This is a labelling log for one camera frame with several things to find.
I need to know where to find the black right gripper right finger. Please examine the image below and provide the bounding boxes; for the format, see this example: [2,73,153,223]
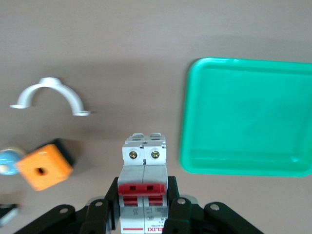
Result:
[165,175,264,234]

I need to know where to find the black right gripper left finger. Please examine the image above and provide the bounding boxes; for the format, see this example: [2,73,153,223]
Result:
[14,176,120,234]

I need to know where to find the white red circuit breaker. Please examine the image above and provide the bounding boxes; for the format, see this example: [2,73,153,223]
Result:
[117,132,170,234]

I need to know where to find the blue dome push button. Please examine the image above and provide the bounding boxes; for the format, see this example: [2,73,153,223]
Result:
[0,147,25,176]

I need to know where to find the green plastic tray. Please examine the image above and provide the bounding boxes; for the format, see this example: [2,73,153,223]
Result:
[179,57,312,178]

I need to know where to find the small white pipe clamp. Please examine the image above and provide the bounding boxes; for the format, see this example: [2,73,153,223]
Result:
[9,77,91,117]

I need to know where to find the orange button enclosure box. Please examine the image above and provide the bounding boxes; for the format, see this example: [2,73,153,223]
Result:
[14,138,75,192]

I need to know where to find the black red small switch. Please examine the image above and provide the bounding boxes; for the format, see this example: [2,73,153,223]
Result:
[0,203,20,226]

